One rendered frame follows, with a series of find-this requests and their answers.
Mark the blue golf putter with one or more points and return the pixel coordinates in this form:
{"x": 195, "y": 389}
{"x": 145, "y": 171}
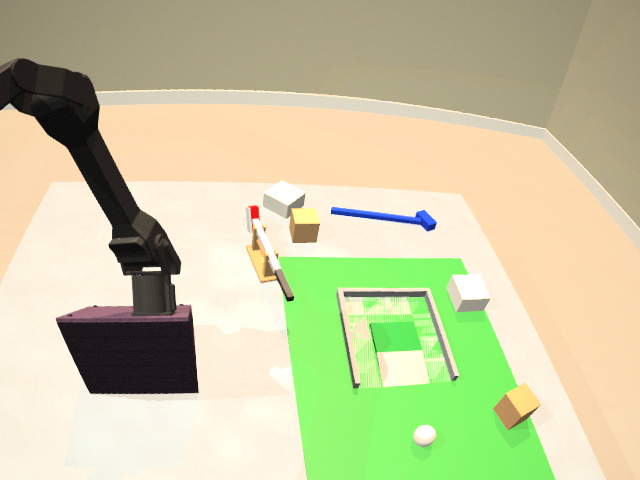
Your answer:
{"x": 421, "y": 218}

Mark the green putting mat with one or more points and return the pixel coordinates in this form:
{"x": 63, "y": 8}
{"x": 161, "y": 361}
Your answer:
{"x": 367, "y": 433}

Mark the white ball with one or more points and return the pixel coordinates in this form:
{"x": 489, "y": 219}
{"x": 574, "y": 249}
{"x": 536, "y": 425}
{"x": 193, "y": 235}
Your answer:
{"x": 424, "y": 435}

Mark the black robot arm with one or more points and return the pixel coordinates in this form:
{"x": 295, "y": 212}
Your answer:
{"x": 65, "y": 104}

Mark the tan cube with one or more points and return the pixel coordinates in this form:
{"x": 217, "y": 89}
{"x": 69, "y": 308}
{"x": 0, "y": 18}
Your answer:
{"x": 304, "y": 225}
{"x": 516, "y": 406}

